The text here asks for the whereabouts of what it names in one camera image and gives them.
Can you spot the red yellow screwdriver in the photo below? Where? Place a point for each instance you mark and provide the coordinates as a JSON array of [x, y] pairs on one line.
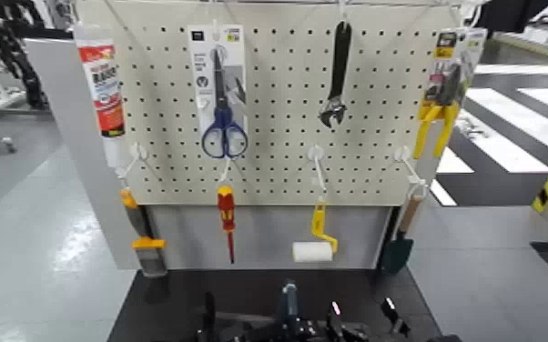
[[226, 210]]

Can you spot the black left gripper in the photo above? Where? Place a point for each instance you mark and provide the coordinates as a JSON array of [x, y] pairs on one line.
[[255, 333]]

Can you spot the white pegboard hook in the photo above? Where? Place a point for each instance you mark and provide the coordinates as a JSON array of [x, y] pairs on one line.
[[317, 157], [138, 152], [226, 169], [404, 155]]

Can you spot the black adjustable wrench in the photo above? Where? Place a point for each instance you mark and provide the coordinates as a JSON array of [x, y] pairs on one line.
[[340, 62]]

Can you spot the blue scissors on card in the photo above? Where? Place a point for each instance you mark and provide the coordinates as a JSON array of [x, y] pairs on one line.
[[224, 129]]

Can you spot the white red sealant tube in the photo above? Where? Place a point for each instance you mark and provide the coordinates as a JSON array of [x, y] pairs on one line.
[[106, 90]]

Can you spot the yellow pliers on card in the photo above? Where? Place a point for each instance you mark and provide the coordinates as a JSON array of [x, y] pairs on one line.
[[429, 124]]

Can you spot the grey display stand panel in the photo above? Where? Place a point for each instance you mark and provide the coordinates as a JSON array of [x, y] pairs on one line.
[[264, 234]]

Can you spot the beige pegboard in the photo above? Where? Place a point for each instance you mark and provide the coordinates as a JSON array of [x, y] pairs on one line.
[[283, 95]]

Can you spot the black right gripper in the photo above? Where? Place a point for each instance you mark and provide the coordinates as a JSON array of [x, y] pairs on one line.
[[356, 334]]

